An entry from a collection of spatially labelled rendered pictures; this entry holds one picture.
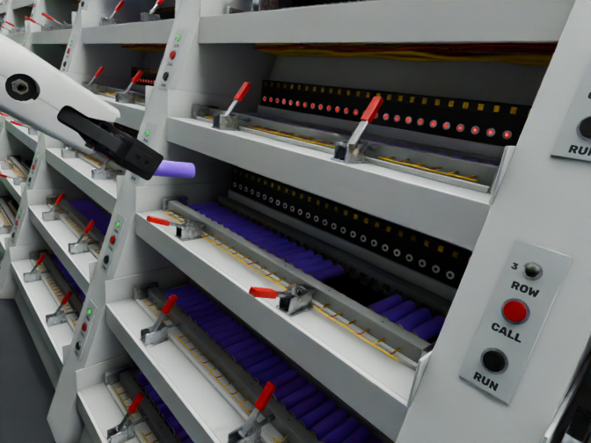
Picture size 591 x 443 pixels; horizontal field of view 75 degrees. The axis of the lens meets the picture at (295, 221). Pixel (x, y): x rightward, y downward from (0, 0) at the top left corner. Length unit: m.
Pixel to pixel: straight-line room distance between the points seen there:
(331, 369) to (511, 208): 0.24
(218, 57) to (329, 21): 0.34
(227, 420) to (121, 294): 0.38
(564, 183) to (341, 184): 0.21
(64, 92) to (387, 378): 0.38
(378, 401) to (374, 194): 0.21
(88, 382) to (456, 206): 0.80
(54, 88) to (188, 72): 0.48
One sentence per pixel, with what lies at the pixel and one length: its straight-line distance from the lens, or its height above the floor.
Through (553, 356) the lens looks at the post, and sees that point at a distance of 0.36.
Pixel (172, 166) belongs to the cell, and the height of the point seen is 0.64.
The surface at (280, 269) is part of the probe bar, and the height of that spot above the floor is 0.55.
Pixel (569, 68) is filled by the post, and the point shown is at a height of 0.83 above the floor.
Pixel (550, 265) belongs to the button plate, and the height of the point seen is 0.68.
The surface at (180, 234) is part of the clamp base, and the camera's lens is 0.68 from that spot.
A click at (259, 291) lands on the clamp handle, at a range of 0.43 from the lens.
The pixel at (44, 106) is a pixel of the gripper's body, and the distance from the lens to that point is 0.36.
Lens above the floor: 0.67
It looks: 5 degrees down
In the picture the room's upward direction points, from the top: 20 degrees clockwise
